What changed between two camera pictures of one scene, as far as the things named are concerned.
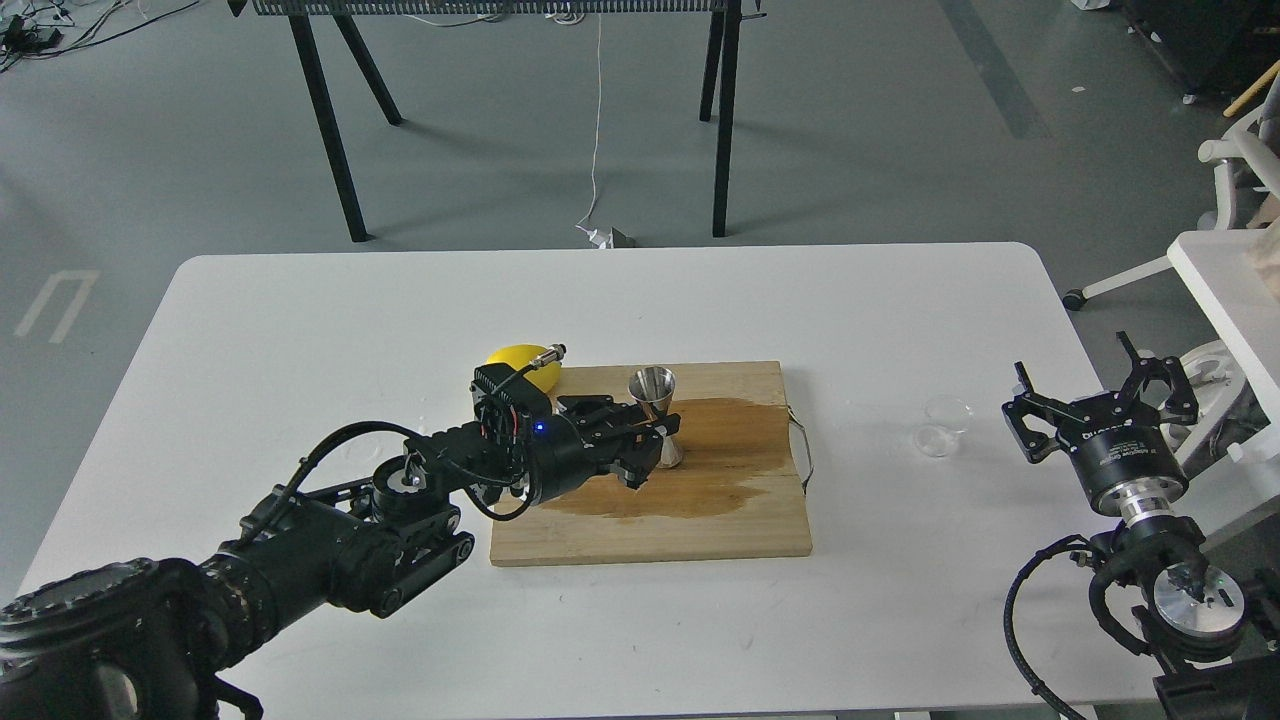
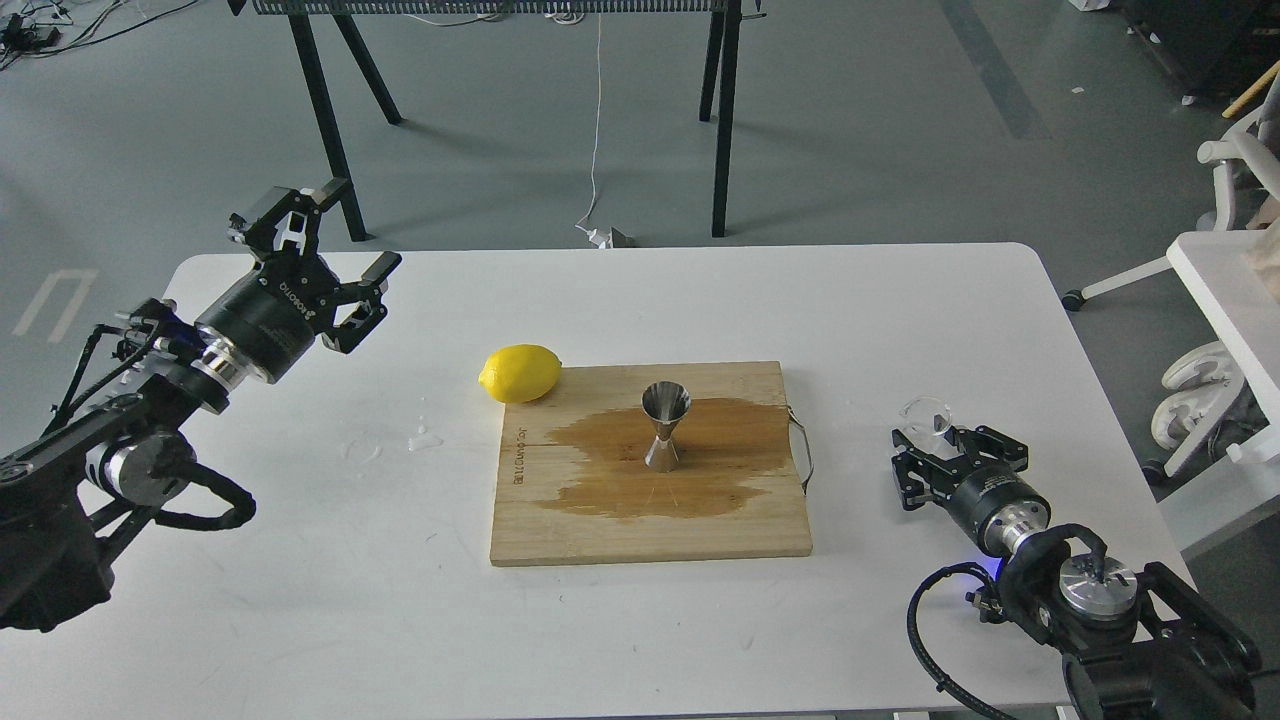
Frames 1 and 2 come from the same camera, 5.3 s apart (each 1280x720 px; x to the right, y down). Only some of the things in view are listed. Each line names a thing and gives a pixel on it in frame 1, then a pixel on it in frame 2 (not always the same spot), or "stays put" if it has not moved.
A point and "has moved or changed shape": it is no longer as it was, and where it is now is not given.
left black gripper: (563, 459) -> (269, 320)
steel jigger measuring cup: (652, 387) has moved or changed shape
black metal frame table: (721, 55) stays put
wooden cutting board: (738, 491) stays put
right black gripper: (1128, 466) -> (996, 503)
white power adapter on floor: (596, 238) stays put
